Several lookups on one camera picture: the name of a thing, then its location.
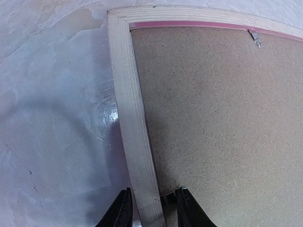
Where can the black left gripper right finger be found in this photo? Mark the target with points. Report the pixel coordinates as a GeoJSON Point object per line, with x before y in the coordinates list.
{"type": "Point", "coordinates": [189, 212]}

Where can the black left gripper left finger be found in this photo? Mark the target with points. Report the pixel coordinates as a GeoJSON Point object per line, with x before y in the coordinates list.
{"type": "Point", "coordinates": [120, 212]}

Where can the pink wooden picture frame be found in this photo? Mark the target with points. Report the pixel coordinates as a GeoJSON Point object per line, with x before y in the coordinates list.
{"type": "Point", "coordinates": [128, 93]}

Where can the brown cardboard backing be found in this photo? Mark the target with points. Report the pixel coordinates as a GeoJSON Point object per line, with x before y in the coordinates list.
{"type": "Point", "coordinates": [225, 120]}

